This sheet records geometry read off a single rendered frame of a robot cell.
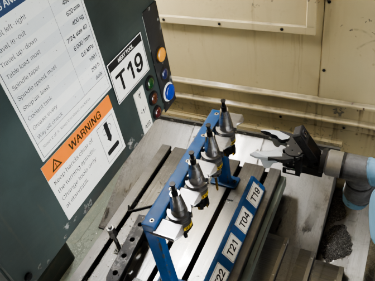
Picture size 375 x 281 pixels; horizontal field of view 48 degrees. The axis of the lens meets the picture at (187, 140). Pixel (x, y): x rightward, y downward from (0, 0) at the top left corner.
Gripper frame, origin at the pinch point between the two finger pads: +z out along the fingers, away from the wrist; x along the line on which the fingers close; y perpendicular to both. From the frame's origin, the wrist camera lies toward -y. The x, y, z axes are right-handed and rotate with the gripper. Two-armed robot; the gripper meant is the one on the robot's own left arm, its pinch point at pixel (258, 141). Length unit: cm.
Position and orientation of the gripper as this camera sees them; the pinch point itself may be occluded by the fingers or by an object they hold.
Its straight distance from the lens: 128.4
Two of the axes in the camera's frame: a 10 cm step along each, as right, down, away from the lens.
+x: 4.2, -6.6, 6.3
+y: 1.2, 7.2, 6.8
